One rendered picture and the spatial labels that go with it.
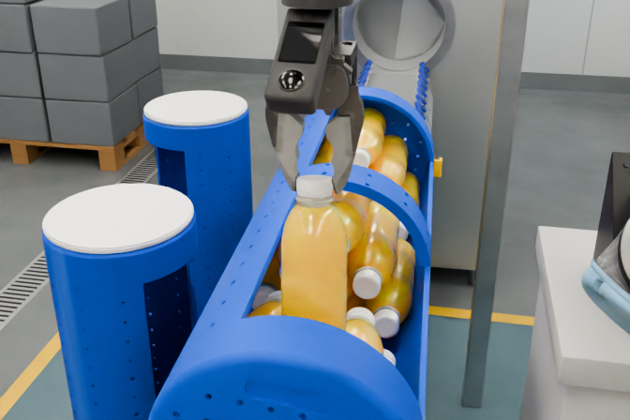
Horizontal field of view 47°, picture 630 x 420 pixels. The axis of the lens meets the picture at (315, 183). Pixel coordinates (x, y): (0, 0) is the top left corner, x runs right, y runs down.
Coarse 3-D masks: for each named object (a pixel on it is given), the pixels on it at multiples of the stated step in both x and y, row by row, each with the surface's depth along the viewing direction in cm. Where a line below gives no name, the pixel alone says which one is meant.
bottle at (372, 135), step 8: (368, 112) 143; (376, 112) 144; (368, 120) 139; (376, 120) 140; (384, 120) 145; (368, 128) 135; (376, 128) 137; (384, 128) 143; (360, 136) 132; (368, 136) 132; (376, 136) 134; (360, 144) 131; (368, 144) 131; (376, 144) 132; (368, 152) 130; (376, 152) 132; (376, 160) 134
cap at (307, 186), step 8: (304, 176) 78; (312, 176) 78; (320, 176) 79; (328, 176) 78; (296, 184) 77; (304, 184) 76; (312, 184) 76; (320, 184) 76; (328, 184) 76; (304, 192) 76; (312, 192) 76; (320, 192) 76; (328, 192) 77
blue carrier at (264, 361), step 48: (384, 96) 142; (432, 144) 146; (288, 192) 103; (384, 192) 104; (432, 192) 130; (240, 240) 102; (240, 288) 81; (192, 336) 79; (240, 336) 71; (288, 336) 70; (336, 336) 72; (192, 384) 70; (240, 384) 69; (288, 384) 68; (336, 384) 68; (384, 384) 70
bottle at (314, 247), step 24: (288, 216) 78; (312, 216) 76; (336, 216) 77; (288, 240) 77; (312, 240) 75; (336, 240) 76; (288, 264) 77; (312, 264) 76; (336, 264) 76; (288, 288) 77; (312, 288) 76; (336, 288) 77; (288, 312) 78; (312, 312) 76; (336, 312) 77
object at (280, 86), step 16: (288, 16) 70; (304, 16) 70; (320, 16) 70; (288, 32) 69; (304, 32) 69; (320, 32) 69; (288, 48) 68; (304, 48) 68; (320, 48) 68; (288, 64) 67; (304, 64) 67; (320, 64) 67; (272, 80) 66; (288, 80) 65; (304, 80) 66; (320, 80) 67; (272, 96) 65; (288, 96) 65; (304, 96) 65; (288, 112) 67; (304, 112) 66
